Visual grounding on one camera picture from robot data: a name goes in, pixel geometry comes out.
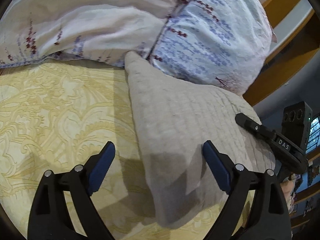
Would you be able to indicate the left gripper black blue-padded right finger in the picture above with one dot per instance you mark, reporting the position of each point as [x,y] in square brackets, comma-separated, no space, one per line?
[268,217]

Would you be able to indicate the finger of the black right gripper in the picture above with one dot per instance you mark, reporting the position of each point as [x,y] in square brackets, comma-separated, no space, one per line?
[255,129]

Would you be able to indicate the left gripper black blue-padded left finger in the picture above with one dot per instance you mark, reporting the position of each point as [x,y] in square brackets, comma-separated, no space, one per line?
[49,217]

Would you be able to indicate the beige cable-knit sweater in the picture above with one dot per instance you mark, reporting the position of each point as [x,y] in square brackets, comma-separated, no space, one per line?
[173,119]

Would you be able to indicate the person's right hand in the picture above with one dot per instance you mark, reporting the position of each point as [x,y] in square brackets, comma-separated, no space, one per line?
[288,189]

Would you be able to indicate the floral white pillow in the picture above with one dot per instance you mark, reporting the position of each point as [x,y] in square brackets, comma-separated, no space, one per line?
[210,42]

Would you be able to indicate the yellow orange patterned bedsheet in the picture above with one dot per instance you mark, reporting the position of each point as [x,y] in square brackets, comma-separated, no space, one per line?
[54,116]

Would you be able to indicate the wooden bed headboard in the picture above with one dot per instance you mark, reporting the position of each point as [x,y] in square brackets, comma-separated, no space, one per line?
[295,24]

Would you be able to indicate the black camera box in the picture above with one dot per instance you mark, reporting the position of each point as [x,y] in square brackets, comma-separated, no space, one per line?
[296,124]

